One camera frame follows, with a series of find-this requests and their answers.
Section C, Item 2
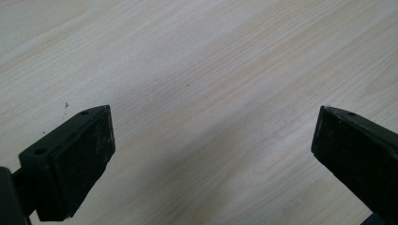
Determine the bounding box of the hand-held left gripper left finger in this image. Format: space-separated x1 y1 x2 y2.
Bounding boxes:
18 104 116 222

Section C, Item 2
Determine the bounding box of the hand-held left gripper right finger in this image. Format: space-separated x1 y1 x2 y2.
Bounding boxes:
311 105 398 225

